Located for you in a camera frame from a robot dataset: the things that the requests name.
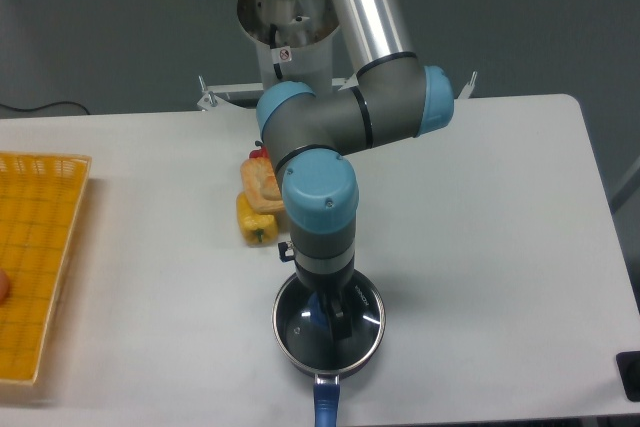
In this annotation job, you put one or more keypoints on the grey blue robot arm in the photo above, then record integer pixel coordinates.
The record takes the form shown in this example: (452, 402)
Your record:
(309, 136)

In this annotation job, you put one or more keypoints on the baked puff pastry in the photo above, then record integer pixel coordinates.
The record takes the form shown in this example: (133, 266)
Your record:
(260, 186)

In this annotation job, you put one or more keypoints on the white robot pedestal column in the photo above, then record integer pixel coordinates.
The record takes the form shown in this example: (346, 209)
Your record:
(295, 57)

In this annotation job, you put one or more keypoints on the yellow bell pepper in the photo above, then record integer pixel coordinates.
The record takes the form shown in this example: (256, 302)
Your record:
(255, 228)

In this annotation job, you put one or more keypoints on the red bell pepper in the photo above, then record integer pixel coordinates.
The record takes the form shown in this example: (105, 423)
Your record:
(259, 151)

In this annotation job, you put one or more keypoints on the white metal base frame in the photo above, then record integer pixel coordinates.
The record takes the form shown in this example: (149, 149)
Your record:
(246, 95)

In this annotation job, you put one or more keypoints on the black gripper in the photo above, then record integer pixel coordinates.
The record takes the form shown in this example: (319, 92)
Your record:
(329, 286)

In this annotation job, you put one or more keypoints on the black table grommet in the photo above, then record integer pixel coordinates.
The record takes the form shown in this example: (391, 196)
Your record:
(629, 369)

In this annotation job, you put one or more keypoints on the black saucepan blue handle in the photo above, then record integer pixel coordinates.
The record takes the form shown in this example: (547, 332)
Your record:
(326, 394)

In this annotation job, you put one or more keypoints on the yellow woven basket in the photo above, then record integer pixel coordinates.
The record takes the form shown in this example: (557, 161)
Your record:
(41, 197)

